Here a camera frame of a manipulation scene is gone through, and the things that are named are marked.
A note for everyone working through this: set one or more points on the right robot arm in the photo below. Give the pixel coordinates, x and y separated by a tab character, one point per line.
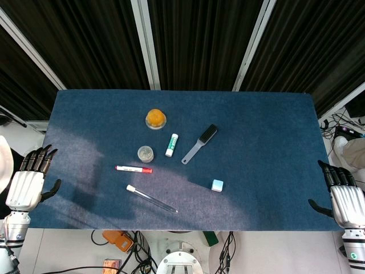
353	251

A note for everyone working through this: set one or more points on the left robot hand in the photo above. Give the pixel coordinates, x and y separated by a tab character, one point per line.
24	185

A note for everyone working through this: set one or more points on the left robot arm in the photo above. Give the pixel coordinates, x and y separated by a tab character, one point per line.
12	242

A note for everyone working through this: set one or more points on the white aluminium frame post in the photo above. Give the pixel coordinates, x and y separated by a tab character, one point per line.
251	45
146	44
31	52
340	100

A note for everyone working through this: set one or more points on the orange power box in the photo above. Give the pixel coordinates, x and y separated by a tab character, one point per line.
117	241

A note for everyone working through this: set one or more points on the person in beige trousers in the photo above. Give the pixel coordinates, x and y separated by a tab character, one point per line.
352	151

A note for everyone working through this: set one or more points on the white hat brim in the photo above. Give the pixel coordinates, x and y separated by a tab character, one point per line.
5	164

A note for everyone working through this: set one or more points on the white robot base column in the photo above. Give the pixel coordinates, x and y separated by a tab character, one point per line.
180	261

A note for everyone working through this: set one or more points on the green white glue stick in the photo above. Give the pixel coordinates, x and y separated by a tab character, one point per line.
172	145

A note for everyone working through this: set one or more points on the green block under table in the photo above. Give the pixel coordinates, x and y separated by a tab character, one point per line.
211	238

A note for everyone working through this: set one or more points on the orange jelly cup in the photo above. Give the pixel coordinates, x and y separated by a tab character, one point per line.
156	118

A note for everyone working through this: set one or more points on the red white marker pen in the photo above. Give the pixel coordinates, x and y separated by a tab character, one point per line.
133	169

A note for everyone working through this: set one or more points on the round clear lidded jar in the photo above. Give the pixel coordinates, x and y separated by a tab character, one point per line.
145	154

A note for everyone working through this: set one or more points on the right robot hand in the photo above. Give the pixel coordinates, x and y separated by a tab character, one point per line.
346	199

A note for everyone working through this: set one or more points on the glass test tube white cap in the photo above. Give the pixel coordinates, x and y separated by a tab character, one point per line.
151	198

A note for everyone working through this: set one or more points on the blue felt table mat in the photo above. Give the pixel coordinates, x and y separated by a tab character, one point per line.
182	160

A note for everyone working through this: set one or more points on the light blue cube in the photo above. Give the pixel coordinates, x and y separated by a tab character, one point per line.
217	185

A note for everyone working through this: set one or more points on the small brown printed box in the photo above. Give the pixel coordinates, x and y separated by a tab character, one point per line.
112	264

